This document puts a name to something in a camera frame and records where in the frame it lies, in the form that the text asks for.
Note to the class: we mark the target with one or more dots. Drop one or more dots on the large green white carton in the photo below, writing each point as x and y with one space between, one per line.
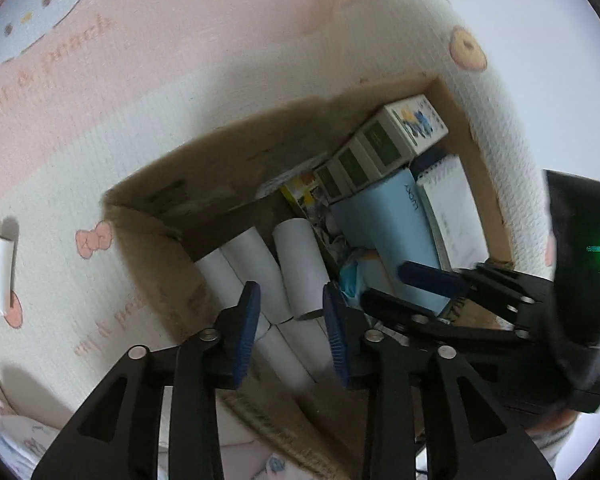
405 125

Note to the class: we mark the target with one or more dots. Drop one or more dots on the white spiral notepad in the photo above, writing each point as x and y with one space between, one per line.
455 215

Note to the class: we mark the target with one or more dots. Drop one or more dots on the small green white box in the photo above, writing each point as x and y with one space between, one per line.
355 167
330 182

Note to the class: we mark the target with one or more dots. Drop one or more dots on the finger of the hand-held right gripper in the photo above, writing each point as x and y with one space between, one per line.
395 312
430 280

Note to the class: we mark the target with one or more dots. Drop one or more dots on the yellow printed box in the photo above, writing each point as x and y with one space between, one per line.
305 195

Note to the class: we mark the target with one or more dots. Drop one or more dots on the brown cardboard box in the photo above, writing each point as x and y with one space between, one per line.
155 220

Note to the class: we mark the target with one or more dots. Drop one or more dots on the person's right forearm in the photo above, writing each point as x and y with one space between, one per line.
550 430

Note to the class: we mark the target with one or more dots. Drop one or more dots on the light blue box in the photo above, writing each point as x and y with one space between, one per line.
380 220

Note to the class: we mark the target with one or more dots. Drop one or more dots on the pink cat print bed sheet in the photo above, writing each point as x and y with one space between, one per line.
130 110

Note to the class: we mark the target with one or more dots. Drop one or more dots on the flat white labelled box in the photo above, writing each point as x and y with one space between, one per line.
290 177

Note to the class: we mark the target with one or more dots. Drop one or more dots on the white cardboard tube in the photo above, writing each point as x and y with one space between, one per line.
215 275
252 260
310 337
300 260
285 360

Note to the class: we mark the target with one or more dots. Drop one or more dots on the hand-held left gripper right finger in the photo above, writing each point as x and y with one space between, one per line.
335 332

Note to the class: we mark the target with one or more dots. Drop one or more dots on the blue plastic packet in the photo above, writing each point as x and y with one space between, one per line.
355 270

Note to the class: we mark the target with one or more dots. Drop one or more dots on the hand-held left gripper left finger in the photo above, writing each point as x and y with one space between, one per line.
247 332

